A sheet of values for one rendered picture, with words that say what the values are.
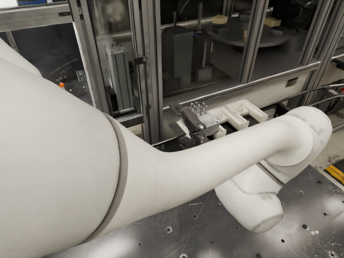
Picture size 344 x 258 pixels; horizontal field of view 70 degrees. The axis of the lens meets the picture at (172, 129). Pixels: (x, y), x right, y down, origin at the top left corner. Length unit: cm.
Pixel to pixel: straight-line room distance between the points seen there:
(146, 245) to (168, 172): 68
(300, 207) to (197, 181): 82
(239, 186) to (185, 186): 30
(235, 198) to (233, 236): 39
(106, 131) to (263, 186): 44
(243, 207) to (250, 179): 6
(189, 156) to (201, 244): 64
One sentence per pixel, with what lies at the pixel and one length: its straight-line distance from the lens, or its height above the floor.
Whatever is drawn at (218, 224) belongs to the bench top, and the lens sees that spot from 95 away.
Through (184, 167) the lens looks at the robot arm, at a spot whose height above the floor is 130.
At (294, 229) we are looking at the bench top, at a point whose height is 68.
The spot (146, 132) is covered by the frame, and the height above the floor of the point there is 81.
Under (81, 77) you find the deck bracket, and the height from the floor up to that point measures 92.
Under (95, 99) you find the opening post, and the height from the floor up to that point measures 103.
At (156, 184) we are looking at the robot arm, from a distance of 21.
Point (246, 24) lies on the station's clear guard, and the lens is 112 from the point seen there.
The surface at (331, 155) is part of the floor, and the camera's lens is 248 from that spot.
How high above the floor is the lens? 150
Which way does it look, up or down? 40 degrees down
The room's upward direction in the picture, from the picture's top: straight up
